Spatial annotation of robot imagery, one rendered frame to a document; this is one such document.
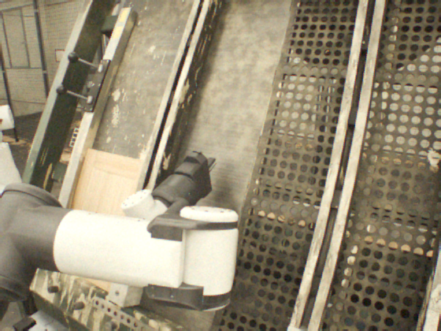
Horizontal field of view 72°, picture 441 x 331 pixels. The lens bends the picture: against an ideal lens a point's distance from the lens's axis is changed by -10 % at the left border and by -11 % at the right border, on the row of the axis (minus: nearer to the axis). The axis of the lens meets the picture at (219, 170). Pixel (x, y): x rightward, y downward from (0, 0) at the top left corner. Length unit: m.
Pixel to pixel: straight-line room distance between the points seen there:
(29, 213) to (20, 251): 0.05
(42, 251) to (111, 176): 0.64
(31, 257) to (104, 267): 0.11
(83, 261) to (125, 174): 0.62
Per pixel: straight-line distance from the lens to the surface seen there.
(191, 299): 0.42
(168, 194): 0.69
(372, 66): 0.80
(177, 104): 0.92
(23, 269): 0.50
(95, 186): 1.12
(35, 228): 0.47
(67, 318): 1.16
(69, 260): 0.45
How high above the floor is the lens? 1.56
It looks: 21 degrees down
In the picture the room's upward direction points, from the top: straight up
